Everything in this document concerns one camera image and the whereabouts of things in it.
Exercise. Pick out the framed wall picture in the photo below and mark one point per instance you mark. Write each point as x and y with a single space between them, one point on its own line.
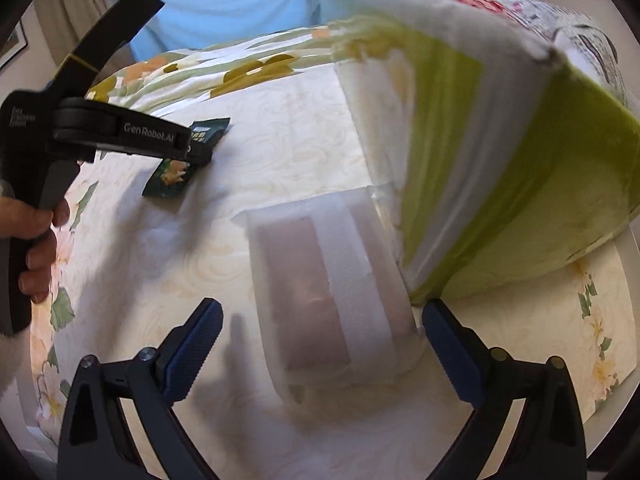
12 45

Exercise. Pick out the floral striped blanket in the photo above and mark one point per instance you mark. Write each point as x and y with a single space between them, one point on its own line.
200 70

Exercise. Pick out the translucent white snack packet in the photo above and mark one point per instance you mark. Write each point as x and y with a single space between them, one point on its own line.
310 285

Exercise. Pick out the light blue cloth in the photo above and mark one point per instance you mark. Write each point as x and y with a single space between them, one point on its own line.
225 0

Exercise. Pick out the person's left hand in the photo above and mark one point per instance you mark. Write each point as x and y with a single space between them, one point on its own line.
25 220

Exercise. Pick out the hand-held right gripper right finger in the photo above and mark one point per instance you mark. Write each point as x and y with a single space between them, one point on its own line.
445 340

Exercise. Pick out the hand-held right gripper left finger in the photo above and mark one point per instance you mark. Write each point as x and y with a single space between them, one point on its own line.
200 345

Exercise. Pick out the dark green snack packet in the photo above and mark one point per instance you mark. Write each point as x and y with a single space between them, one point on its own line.
170 175

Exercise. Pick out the green white storage box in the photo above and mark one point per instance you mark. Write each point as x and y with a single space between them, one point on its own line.
525 160

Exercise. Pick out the beige curtain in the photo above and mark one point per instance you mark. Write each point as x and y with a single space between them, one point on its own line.
75 5

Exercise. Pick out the cream floral tablecloth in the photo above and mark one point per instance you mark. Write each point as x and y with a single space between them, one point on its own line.
300 135

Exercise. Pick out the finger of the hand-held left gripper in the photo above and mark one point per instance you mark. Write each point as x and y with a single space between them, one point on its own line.
200 152

